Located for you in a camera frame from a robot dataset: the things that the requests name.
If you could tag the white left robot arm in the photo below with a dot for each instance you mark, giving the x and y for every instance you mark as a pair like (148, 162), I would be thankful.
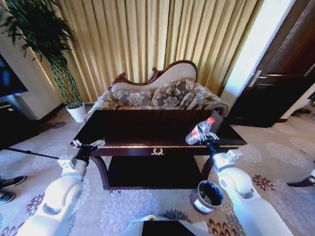
(61, 194)

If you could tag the black flat television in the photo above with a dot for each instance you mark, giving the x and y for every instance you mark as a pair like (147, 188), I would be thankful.
(8, 76)

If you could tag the dark brown wooden door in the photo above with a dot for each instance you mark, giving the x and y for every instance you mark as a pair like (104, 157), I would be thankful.
(275, 73)

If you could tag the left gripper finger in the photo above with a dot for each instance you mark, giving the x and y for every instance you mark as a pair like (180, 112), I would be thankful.
(98, 143)
(76, 143)

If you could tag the golden pleated curtain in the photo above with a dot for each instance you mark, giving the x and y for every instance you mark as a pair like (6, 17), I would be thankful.
(157, 44)

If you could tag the black television cabinet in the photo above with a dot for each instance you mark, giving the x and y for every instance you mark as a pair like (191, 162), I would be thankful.
(14, 123)

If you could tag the dark wooden coffee table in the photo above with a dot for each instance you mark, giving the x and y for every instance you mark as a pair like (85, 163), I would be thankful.
(152, 132)

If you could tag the round brown trash bin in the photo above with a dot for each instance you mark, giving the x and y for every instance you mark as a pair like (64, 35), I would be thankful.
(208, 196)

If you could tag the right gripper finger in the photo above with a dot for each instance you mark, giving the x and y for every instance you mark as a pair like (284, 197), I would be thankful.
(200, 132)
(213, 136)

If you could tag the person's black sneaker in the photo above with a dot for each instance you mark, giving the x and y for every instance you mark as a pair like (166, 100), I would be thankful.
(11, 182)
(5, 197)

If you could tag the tall green bamboo plant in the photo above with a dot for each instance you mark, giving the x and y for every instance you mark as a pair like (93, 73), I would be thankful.
(46, 41)

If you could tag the clear red-capped plastic bottle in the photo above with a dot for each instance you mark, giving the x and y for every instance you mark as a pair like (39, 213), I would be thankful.
(199, 130)

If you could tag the floral beige carved sofa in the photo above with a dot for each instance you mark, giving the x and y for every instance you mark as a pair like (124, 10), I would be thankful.
(157, 96)

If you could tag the person's black pointed shoe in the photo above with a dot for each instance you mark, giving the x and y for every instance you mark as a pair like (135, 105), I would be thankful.
(301, 181)

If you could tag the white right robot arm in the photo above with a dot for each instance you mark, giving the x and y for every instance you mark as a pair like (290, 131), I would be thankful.
(241, 186)

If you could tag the white plant pot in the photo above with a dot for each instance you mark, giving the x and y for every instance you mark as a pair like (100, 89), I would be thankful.
(76, 112)

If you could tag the floral sofa cushion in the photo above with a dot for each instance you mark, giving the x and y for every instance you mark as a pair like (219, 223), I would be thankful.
(131, 98)
(173, 94)

